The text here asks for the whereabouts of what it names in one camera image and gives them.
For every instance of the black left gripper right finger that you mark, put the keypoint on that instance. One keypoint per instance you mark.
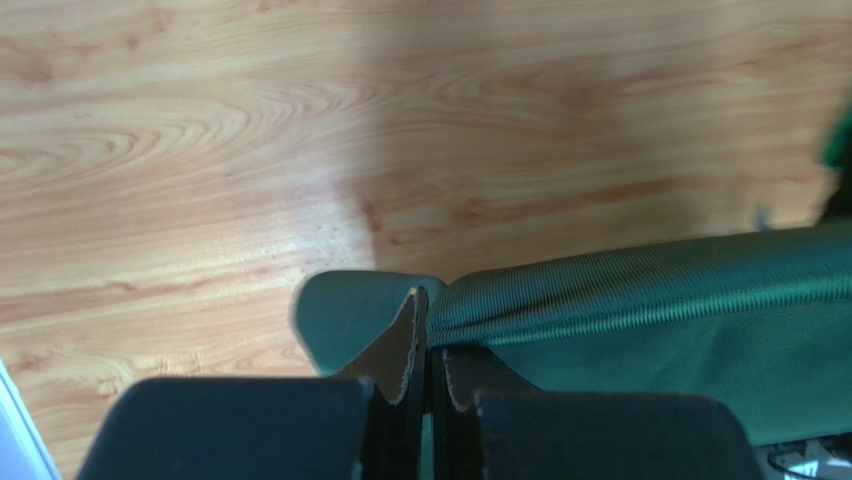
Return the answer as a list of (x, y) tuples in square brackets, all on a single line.
[(490, 423)]

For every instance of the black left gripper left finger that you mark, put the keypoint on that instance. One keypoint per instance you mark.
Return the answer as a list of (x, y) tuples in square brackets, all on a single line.
[(364, 422)]

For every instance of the dark green cloth napkin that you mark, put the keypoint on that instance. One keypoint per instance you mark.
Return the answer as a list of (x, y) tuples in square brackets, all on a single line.
[(759, 321)]

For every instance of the black garment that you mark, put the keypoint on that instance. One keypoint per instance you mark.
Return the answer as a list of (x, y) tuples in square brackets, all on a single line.
[(839, 204)]

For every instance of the bright green t-shirt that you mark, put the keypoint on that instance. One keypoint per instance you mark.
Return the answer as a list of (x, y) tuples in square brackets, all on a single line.
[(836, 155)]

